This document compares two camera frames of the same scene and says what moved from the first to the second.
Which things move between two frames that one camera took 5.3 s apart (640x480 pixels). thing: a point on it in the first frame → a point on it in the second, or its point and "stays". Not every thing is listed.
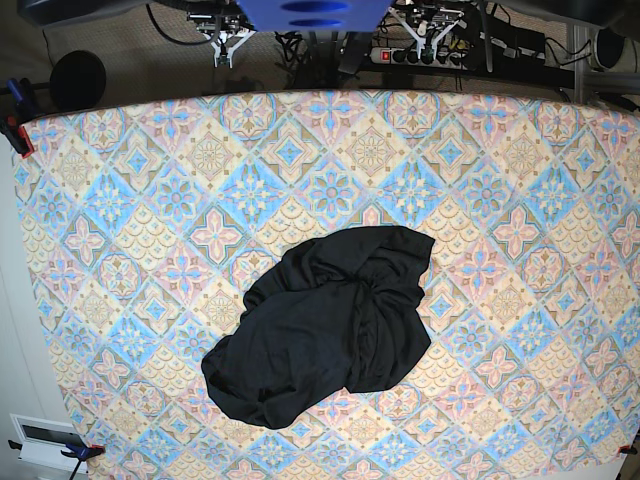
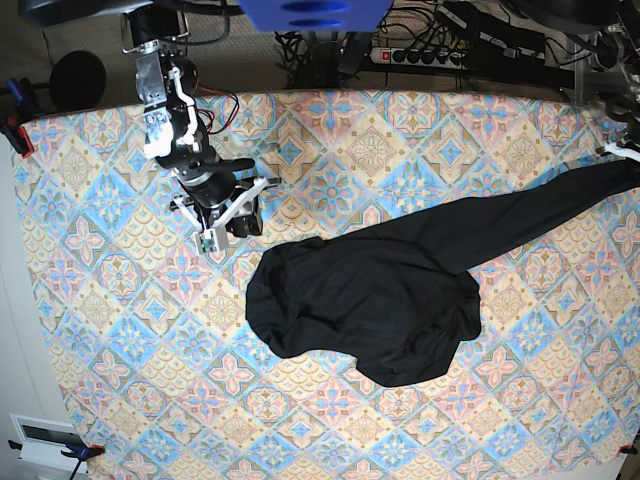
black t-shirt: (334, 314) → (391, 295)
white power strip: (446, 59) stays
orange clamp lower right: (627, 449) stays
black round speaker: (77, 81) stays
